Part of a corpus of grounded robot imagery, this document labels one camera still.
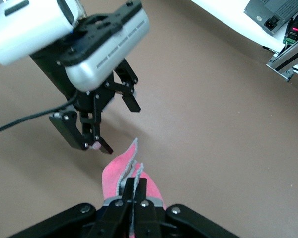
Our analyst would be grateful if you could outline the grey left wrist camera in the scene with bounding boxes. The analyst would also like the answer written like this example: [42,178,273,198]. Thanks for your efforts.
[57,0,150,93]

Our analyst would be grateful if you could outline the aluminium frame profile with bracket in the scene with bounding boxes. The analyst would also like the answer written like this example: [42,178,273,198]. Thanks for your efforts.
[266,33,298,83]

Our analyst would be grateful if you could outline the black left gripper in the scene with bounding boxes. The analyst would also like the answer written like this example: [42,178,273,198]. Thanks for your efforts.
[30,53,142,155]

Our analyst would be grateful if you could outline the black left wrist camera cable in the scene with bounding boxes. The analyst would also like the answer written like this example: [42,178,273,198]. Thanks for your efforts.
[0,96,78,136]

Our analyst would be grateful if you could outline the grey power supply box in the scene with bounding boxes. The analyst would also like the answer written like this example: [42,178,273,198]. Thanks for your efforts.
[243,0,298,37]

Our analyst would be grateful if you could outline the brown table cover sheet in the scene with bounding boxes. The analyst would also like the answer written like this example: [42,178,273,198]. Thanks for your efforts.
[0,0,298,238]

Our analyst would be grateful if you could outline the pink towel with grey hem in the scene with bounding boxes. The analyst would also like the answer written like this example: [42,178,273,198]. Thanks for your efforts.
[101,137,168,238]

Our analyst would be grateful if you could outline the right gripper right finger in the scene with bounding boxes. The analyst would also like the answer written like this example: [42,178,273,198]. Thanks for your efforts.
[134,177,239,238]

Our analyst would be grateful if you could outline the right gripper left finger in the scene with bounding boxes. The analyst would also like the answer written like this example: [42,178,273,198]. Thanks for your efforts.
[7,177,136,238]

